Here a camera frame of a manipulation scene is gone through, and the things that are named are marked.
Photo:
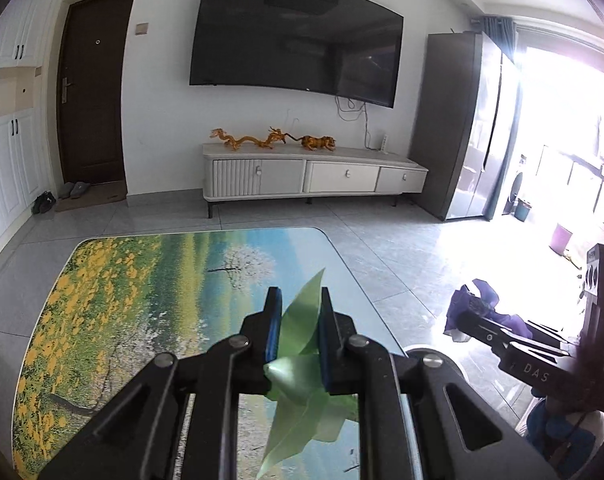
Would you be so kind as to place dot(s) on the grey blue curtain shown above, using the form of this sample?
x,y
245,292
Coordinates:
x,y
501,35

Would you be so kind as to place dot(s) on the purple plastic bin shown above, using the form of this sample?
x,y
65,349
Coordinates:
x,y
560,240

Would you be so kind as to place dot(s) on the dark brown entrance door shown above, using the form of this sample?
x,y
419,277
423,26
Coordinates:
x,y
92,85

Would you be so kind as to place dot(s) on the brown doormat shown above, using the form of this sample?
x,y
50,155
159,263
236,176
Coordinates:
x,y
107,196

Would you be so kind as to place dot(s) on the landscape print coffee table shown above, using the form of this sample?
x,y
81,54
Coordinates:
x,y
157,270

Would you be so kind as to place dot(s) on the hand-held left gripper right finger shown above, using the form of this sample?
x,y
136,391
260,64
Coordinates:
x,y
326,340

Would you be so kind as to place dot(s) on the teal plastic bin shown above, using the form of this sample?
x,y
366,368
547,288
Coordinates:
x,y
522,211

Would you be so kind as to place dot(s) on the grey refrigerator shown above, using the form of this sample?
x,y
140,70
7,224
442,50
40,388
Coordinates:
x,y
456,125

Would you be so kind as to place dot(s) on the white power strip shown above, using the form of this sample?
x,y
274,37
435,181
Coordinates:
x,y
384,142

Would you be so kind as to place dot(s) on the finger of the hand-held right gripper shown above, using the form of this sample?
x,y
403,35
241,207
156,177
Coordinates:
x,y
544,328
486,327

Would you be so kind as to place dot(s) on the green plastic wrapper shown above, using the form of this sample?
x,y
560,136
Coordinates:
x,y
297,320

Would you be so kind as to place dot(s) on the purple ribbon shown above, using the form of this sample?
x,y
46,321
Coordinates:
x,y
486,292

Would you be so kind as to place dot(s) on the white wall cabinet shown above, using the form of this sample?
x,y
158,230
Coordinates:
x,y
7,170

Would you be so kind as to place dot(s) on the beige wall switch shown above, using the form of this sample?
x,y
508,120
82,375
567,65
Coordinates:
x,y
141,28

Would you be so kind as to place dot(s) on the person's right hand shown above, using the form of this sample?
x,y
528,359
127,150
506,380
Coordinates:
x,y
551,425

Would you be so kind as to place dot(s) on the wall mounted black television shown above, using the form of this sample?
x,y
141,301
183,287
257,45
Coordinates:
x,y
292,35

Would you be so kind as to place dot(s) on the white television cabinet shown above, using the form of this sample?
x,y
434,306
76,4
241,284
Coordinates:
x,y
332,175

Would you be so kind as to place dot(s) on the orange dragon figurine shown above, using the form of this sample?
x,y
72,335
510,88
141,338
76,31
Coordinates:
x,y
227,138
274,137

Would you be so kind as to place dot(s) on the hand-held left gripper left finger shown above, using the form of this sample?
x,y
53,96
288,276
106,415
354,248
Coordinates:
x,y
274,320

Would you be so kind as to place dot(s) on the pair of black shoes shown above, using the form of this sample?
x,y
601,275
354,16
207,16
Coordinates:
x,y
44,202

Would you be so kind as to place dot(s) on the grey slipper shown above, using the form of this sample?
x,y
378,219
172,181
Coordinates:
x,y
64,190
80,189

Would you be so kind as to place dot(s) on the orange tiger figurine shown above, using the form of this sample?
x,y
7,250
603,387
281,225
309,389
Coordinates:
x,y
317,143

